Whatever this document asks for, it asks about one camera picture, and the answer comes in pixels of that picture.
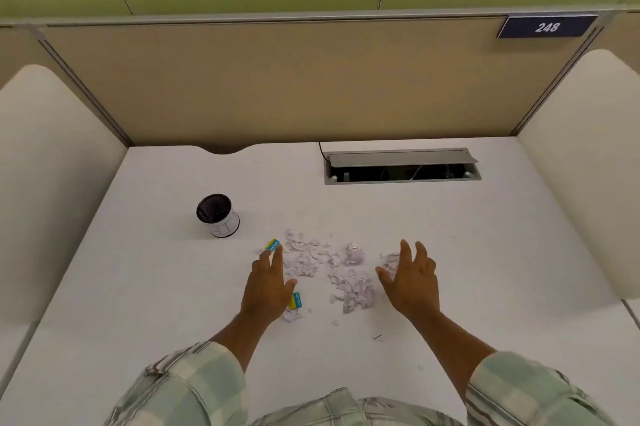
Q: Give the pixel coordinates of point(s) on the person's right hand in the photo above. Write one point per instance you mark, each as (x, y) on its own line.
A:
(415, 285)

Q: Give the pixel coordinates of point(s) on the person's left hand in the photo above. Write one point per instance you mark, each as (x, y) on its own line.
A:
(265, 290)

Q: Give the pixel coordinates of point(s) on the pile of white paper scraps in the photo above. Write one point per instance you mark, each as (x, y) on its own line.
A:
(350, 290)

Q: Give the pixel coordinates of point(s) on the white paper cup black inside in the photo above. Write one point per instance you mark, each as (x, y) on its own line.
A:
(222, 225)

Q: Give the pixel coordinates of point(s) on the person's left forearm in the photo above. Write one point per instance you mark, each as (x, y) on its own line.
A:
(245, 340)

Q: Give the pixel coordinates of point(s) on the person's right forearm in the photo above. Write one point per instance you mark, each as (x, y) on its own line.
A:
(450, 345)

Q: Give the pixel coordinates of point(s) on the small blue yellow box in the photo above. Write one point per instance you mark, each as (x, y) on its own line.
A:
(296, 300)
(272, 244)

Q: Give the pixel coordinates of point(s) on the green plaid shirt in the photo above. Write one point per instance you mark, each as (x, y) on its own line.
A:
(190, 390)

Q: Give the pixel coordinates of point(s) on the white side divider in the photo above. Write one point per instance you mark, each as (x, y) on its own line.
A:
(590, 165)
(50, 180)

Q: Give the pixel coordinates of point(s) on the beige partition panel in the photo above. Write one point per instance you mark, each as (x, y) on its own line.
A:
(300, 80)
(15, 50)
(625, 35)

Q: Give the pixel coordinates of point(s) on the dark blue number sign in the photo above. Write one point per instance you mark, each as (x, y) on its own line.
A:
(547, 27)

